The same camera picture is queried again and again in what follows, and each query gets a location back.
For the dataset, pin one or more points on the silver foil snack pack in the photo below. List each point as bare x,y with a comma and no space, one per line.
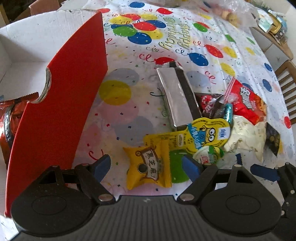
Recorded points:
179,97

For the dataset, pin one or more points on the tissue box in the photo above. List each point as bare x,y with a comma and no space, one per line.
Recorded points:
265,21

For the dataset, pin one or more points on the red chip bag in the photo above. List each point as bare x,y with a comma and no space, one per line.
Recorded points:
245,102

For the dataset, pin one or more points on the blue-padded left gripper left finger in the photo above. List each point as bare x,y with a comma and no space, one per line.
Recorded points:
90,177

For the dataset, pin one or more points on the wooden chair right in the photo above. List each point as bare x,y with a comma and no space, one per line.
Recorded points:
286,78

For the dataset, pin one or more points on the white cream snack bag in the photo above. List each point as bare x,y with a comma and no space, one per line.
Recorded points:
244,135

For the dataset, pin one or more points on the dark yellow snack packet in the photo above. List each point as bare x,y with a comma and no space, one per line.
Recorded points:
272,139

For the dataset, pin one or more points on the white wooden sideboard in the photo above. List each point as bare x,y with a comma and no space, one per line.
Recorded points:
274,47

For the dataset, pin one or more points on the birthday balloon tablecloth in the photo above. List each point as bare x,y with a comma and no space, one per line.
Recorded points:
139,37

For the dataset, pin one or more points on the red brown snack bag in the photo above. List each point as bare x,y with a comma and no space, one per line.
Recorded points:
11,114

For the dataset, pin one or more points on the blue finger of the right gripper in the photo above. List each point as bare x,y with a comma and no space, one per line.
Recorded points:
269,174

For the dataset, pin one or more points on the green white round snack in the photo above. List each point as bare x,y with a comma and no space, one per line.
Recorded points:
208,154

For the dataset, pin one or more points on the yellow sesame snack packet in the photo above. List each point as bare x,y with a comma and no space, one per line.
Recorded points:
149,165

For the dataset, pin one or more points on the brown chocolate candy bag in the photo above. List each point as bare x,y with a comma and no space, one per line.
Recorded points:
211,105

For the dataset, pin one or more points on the plastic bag with cookies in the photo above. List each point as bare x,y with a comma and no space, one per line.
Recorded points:
239,13

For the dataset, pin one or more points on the yellow minion snack packet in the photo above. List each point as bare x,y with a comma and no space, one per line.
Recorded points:
198,134

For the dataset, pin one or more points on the yellow black box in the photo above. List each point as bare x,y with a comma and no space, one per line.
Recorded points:
276,25

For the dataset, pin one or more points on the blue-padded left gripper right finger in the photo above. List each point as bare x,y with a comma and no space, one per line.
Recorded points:
202,178

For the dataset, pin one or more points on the red and white cardboard box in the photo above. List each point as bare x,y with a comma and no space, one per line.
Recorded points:
61,56

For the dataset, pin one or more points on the teal candy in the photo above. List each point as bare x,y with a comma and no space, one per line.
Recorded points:
228,113

